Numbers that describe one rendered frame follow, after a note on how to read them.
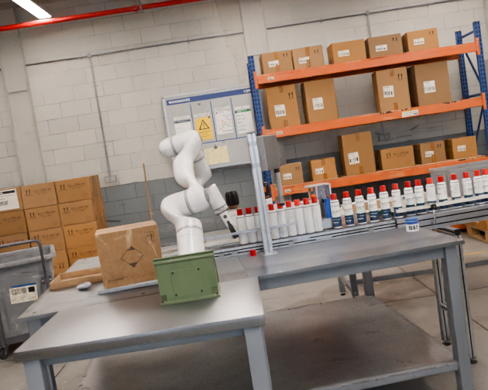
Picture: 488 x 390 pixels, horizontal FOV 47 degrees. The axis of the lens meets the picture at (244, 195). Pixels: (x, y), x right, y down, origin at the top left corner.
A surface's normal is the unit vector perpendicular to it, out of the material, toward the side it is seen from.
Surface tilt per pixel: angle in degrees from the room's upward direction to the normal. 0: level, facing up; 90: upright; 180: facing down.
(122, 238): 90
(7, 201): 90
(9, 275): 93
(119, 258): 90
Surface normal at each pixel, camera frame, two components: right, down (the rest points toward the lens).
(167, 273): 0.04, 0.07
